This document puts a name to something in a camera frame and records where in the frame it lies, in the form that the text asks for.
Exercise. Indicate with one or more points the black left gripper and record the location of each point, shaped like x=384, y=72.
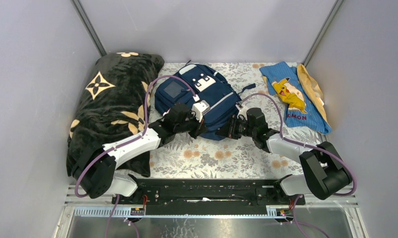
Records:
x=196, y=126

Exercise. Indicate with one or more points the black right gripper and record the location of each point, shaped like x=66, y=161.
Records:
x=229, y=130

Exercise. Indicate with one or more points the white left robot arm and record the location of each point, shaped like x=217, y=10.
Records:
x=95, y=171

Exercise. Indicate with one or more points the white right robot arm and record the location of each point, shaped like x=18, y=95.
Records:
x=323, y=171

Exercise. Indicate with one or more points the yellow snack bag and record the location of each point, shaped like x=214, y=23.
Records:
x=312, y=90

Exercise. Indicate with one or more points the floral table mat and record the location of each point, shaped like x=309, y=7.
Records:
x=237, y=159

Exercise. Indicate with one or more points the blue pikachu cloth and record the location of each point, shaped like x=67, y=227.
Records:
x=282, y=81

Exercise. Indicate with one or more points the black floral blanket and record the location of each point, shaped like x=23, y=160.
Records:
x=111, y=107

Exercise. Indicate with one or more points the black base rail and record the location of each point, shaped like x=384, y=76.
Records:
x=207, y=196

